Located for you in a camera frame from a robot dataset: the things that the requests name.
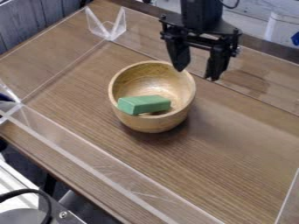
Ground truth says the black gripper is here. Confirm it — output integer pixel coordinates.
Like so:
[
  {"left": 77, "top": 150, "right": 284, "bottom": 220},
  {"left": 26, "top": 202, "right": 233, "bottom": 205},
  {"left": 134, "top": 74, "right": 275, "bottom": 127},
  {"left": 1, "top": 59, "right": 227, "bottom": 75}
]
[{"left": 158, "top": 13, "right": 241, "bottom": 81}]

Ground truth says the brown wooden bowl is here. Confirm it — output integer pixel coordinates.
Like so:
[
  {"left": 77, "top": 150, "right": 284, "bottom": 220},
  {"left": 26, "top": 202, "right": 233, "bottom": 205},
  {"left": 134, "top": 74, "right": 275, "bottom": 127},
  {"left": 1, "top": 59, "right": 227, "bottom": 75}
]
[{"left": 108, "top": 60, "right": 196, "bottom": 133}]

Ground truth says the green rectangular block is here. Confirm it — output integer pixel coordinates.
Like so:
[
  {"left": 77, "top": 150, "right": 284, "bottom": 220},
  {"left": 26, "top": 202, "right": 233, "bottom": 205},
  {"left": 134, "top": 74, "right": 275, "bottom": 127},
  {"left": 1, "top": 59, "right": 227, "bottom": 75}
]
[{"left": 116, "top": 95, "right": 170, "bottom": 116}]

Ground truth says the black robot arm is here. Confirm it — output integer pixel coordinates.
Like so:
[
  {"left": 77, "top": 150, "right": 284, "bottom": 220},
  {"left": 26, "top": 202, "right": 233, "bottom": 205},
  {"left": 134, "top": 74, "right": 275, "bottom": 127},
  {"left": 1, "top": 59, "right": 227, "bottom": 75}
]
[{"left": 158, "top": 0, "right": 241, "bottom": 81}]

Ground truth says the white container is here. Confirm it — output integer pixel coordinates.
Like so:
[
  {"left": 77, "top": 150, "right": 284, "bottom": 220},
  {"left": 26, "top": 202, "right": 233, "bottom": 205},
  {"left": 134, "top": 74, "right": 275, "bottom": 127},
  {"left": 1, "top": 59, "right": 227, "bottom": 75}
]
[{"left": 264, "top": 12, "right": 299, "bottom": 49}]

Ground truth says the clear acrylic enclosure wall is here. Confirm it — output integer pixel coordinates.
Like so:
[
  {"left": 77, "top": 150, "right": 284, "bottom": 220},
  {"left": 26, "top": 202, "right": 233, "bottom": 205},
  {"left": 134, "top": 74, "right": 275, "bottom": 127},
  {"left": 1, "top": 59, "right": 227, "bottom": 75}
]
[{"left": 0, "top": 2, "right": 299, "bottom": 224}]

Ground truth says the grey metal bracket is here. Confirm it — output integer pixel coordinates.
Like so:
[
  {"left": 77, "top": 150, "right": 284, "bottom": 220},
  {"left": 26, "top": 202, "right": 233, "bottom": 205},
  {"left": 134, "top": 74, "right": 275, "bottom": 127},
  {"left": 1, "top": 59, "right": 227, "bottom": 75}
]
[{"left": 37, "top": 196, "right": 86, "bottom": 224}]

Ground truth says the black cable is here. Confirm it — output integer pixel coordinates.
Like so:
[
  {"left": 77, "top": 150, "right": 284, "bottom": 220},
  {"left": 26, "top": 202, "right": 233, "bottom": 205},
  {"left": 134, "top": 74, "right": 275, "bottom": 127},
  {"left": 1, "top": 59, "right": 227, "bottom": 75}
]
[{"left": 0, "top": 188, "right": 53, "bottom": 224}]

